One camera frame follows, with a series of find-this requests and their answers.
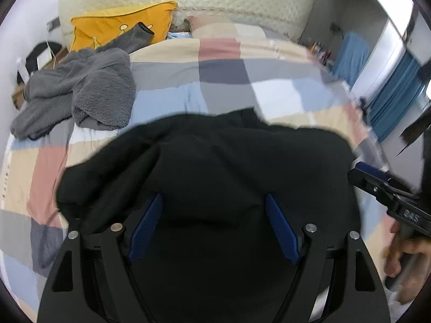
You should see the black puffer jacket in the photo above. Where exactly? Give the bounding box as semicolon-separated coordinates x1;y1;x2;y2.
56;109;361;322

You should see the person's right hand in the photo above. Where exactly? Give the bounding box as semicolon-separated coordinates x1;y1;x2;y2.
384;221;430;305

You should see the blue curtain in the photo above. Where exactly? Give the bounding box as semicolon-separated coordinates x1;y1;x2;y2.
368;50;425;143

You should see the blue covered chair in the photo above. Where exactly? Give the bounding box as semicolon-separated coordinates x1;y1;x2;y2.
332;31;370;87

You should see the grey white wardrobe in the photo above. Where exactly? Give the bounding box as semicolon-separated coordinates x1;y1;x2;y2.
299;0;419;100

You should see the grey fleece garment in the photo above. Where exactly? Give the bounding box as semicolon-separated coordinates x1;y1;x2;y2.
10;22;155;140

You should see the patchwork checked duvet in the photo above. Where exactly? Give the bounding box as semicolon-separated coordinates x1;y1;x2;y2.
0;23;395;317

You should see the black bag on nightstand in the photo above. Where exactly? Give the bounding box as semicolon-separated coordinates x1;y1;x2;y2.
16;41;62;85

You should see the checked pillow at headboard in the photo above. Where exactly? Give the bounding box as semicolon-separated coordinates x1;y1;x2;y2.
187;15;267;39

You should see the yellow pillow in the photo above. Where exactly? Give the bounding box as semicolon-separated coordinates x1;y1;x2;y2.
70;1;178;51

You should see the wall power socket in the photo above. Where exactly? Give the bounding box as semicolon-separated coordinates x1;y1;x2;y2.
47;17;61;32

